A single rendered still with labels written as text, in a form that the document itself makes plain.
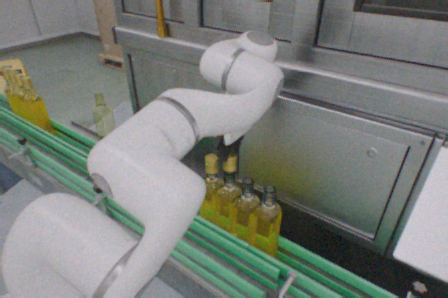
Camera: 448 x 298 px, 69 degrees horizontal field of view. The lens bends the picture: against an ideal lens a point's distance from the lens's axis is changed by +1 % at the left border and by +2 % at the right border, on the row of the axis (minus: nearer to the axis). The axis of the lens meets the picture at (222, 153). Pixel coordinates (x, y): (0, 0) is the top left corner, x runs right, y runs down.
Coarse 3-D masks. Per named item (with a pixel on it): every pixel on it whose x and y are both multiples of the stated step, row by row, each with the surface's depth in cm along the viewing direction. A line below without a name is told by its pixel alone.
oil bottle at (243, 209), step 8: (240, 200) 80; (248, 200) 80; (256, 200) 81; (240, 208) 81; (248, 208) 79; (240, 216) 82; (248, 216) 80; (240, 224) 83; (248, 224) 82; (240, 232) 85; (248, 232) 83; (248, 240) 85
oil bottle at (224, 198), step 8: (224, 192) 83; (232, 192) 83; (240, 192) 85; (216, 200) 86; (224, 200) 83; (232, 200) 83; (216, 208) 87; (224, 208) 85; (232, 208) 84; (216, 216) 89; (224, 216) 87; (232, 216) 85; (216, 224) 91; (224, 224) 88; (232, 224) 87; (232, 232) 89
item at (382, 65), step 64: (128, 0) 99; (192, 0) 83; (256, 0) 74; (320, 0) 65; (384, 0) 60; (128, 64) 111; (192, 64) 93; (320, 64) 70; (384, 64) 63; (320, 256) 99; (384, 256) 84
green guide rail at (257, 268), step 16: (0, 112) 148; (16, 128) 146; (32, 128) 135; (48, 144) 131; (64, 160) 128; (80, 160) 119; (192, 224) 92; (192, 240) 96; (208, 240) 91; (224, 240) 86; (224, 256) 89; (240, 256) 84; (256, 272) 84; (272, 272) 79; (272, 288) 82
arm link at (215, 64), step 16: (256, 32) 59; (208, 48) 54; (224, 48) 52; (240, 48) 53; (256, 48) 56; (272, 48) 57; (208, 64) 53; (224, 64) 52; (208, 80) 55; (224, 80) 53
